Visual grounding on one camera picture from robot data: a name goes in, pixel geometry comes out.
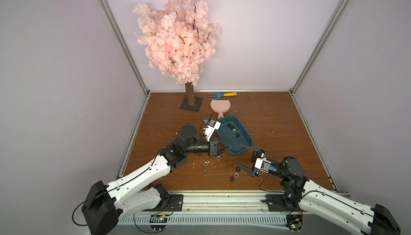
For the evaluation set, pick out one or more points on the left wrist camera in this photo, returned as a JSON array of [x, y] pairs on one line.
[[211, 126]]

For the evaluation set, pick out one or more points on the pink artificial blossom tree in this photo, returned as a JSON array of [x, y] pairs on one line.
[[178, 40]]

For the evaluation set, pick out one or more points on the right circuit board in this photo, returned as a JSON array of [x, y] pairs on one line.
[[294, 222]]

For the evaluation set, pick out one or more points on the teal plastic storage box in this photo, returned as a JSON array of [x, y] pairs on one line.
[[225, 134]]

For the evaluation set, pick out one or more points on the left circuit board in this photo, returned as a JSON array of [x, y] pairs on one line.
[[158, 223]]

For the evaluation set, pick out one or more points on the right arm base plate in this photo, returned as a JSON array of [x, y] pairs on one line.
[[279, 203]]

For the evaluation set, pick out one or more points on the circuit board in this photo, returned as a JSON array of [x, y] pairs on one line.
[[158, 223], [294, 222]]

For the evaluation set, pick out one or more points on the blue yellow toy rake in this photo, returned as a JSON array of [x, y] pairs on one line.
[[218, 96]]

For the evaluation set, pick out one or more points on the aluminium front rail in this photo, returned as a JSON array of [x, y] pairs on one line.
[[207, 201]]

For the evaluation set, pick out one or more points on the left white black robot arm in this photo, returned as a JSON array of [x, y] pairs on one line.
[[167, 160]]

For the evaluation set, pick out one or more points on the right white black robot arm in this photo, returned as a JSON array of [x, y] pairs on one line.
[[302, 193]]

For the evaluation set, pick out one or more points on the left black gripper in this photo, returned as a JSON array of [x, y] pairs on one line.
[[209, 148]]

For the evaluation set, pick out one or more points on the pink toy dustpan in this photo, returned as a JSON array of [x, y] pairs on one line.
[[220, 107]]

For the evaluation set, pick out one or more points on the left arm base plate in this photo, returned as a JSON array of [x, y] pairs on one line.
[[174, 203]]

